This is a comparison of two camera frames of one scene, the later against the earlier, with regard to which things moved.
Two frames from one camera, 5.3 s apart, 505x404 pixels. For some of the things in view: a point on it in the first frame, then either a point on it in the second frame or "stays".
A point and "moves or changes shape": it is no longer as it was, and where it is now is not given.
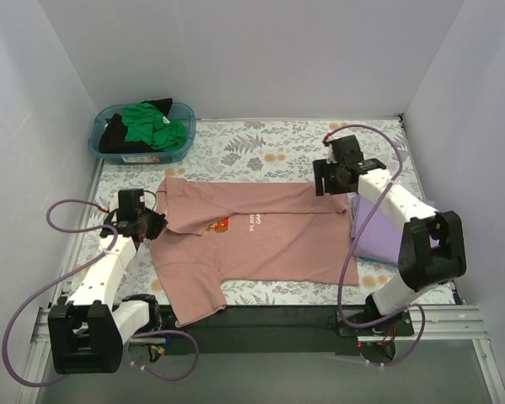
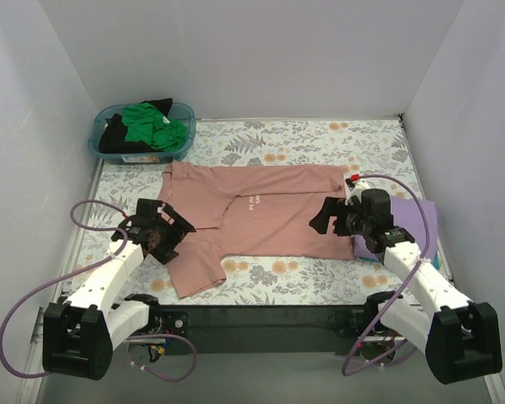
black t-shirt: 114,134 stays
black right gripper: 324,178 to 338,219
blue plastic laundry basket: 183,113 stays
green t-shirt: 145,124 stays
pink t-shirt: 218,231 moves or changes shape
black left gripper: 152,225 to 173,235
